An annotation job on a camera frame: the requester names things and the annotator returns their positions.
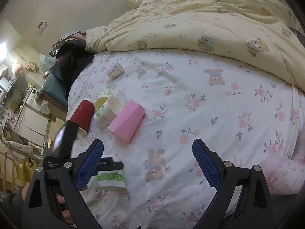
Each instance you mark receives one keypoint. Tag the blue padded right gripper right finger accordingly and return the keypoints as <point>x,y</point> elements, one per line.
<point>209,162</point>

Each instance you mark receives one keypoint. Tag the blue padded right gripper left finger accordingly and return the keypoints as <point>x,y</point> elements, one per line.
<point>86,163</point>

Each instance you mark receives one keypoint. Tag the white green-print paper cup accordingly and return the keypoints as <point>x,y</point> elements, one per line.
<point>111,180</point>

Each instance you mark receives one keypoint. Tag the large red paper cup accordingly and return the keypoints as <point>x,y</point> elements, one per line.
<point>83,116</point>

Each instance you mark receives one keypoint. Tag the white cup green leaf print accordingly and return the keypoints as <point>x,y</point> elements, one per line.
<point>108,112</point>

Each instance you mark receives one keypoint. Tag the pink hexagonal plastic cup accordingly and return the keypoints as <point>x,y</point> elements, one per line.
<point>126,122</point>

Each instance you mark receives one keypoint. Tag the yellow patterned paper cup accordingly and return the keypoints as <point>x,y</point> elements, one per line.
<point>102,98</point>

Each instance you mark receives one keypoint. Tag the small pink-print paper cup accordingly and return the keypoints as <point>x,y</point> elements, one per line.
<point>115,69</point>

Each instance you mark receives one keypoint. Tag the white kitchen cabinet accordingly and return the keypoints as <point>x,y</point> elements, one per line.
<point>31,126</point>

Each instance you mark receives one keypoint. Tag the white washing machine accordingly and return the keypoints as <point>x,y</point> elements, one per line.
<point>33,101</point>

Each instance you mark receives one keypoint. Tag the teal bed footboard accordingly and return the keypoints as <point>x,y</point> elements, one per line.
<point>54,91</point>

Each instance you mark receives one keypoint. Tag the white floral bed sheet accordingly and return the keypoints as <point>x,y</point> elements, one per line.
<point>245,115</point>

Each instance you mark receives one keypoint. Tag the white plastic bag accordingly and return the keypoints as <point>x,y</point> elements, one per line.
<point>46,62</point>

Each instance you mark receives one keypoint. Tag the dark clothes pile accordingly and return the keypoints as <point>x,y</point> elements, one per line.
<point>71,57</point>

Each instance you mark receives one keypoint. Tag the cream bear-print duvet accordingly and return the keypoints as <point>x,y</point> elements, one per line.
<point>257,32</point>

